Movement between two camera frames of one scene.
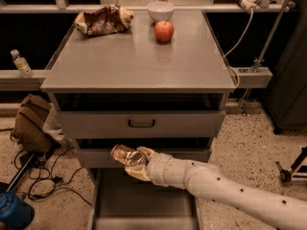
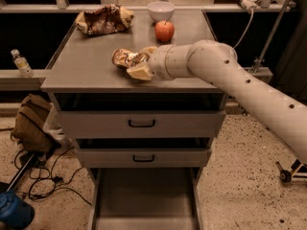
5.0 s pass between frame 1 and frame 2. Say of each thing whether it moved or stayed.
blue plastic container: stayed
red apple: stayed
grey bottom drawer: stayed
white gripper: moved
